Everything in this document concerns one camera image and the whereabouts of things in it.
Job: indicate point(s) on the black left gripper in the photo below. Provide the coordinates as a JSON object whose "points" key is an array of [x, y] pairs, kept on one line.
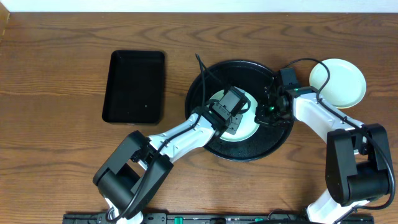
{"points": [[233, 125]]}

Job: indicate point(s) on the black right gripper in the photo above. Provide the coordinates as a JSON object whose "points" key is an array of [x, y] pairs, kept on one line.
{"points": [[260, 117]]}

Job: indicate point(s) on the mint green plate with stain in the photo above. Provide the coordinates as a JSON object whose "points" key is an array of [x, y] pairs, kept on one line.
{"points": [[346, 86]]}

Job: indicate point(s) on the green and yellow sponge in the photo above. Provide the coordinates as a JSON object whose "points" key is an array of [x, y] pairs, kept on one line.
{"points": [[233, 124]]}

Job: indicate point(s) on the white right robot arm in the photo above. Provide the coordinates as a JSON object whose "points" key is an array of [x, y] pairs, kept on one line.
{"points": [[358, 173]]}

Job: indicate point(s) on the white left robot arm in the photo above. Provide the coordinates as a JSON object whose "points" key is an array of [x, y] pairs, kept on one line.
{"points": [[134, 172]]}

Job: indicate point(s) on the round black serving tray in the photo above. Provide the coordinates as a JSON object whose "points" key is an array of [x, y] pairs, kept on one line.
{"points": [[251, 77]]}

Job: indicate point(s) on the black rectangular water tray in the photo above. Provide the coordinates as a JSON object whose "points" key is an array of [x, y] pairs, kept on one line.
{"points": [[135, 87]]}

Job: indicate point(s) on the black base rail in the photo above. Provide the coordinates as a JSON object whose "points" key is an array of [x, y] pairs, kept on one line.
{"points": [[278, 216]]}

